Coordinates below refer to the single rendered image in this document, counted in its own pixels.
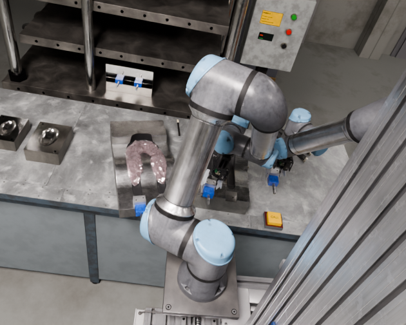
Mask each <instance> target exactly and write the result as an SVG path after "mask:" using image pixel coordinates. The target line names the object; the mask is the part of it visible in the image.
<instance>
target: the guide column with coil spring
mask: <svg viewBox="0 0 406 325"><path fill-rule="evenodd" d="M81 12H82V32H83V43H84V63H85V74H86V89H87V90H88V91H94V90H96V80H95V49H94V32H93V1H92V0H81Z"/></svg>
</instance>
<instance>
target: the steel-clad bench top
mask: <svg viewBox="0 0 406 325"><path fill-rule="evenodd" d="M1 115H7V116H12V117H20V118H24V119H29V122H30V128H31V129H30V131H29V132H28V134H27V135H26V137H25V138H24V140H23V142H22V143H21V145H20V147H19V148H18V150H17V151H16V152H15V151H10V150H2V149H0V193H3V194H8V195H16V196H21V197H30V198H35V199H44V200H49V201H58V202H67V203H72V204H80V205H85V206H94V207H99V208H108V209H113V210H119V209H118V202H117V192H116V185H115V175H114V169H113V158H112V152H111V141H110V121H158V120H163V123H164V127H165V130H166V134H167V140H166V142H167V145H168V150H169V152H170V154H171V156H173V163H174V164H175V160H176V158H177V154H178V152H179V149H180V145H181V143H182V140H183V138H184V134H185V132H186V129H187V127H188V123H189V119H183V118H179V117H172V116H167V115H160V114H155V113H148V112H140V111H136V110H129V109H124V108H117V107H112V106H105V105H101V104H93V103H86V102H82V101H74V100H70V99H62V98H58V97H50V96H46V95H39V94H31V93H27V92H20V91H15V90H8V89H4V88H0V116H1ZM177 119H178V120H179V128H180V136H179V133H178V126H177ZM40 121H41V122H46V123H53V124H61V125H65V126H72V132H73V139H72V141H71V143H70V145H69V147H68V149H67V151H66V153H65V155H64V157H63V159H62V161H61V164H60V165H55V164H47V163H42V162H34V161H26V158H25V154H24V150H23V149H24V147H25V146H26V144H27V142H28V141H29V139H30V138H31V136H32V134H33V133H34V131H35V129H36V128H37V126H38V124H39V123H40ZM304 155H305V156H306V157H307V158H308V159H307V160H306V161H305V162H303V161H302V160H301V159H300V158H299V157H298V156H296V155H295V156H293V162H294V163H293V165H292V167H291V170H290V172H289V169H288V170H287V171H286V176H285V177H284V175H282V176H281V177H278V182H279V183H278V186H275V190H276V194H273V187H272V186H269V185H268V183H267V181H266V177H265V174H266V168H264V167H261V166H260V165H257V164H255V163H253V162H251V161H248V166H249V168H248V169H247V173H248V181H249V196H250V203H249V206H248V208H247V211H246V214H245V215H243V214H238V213H229V212H221V211H216V210H207V209H202V208H196V213H195V216H194V218H196V219H198V220H200V221H203V220H206V219H208V220H210V219H216V220H218V221H221V222H223V223H224V224H226V225H227V226H236V227H241V228H249V229H254V230H263V231H271V232H277V233H285V234H291V235H299V236H301V234H302V233H303V232H304V230H305V228H306V227H307V225H308V224H309V222H310V220H311V219H312V217H313V215H314V214H315V212H316V211H317V209H318V207H319V206H320V205H321V203H322V201H323V200H324V198H325V196H326V195H327V193H328V192H329V190H330V189H331V187H332V185H333V184H334V182H335V180H336V179H337V177H338V176H339V174H340V172H341V171H342V169H343V167H344V166H345V164H346V163H347V161H348V160H349V158H348V155H347V152H346V150H345V147H344V145H342V144H341V145H338V146H333V147H330V148H328V150H327V151H326V152H325V153H324V154H322V155H320V156H314V155H313V154H311V155H310V156H309V155H307V154H306V153H304ZM264 212H276V213H280V214H281V215H282V224H283V230H282V231H280V230H272V229H267V228H264V216H263V213H264Z"/></svg>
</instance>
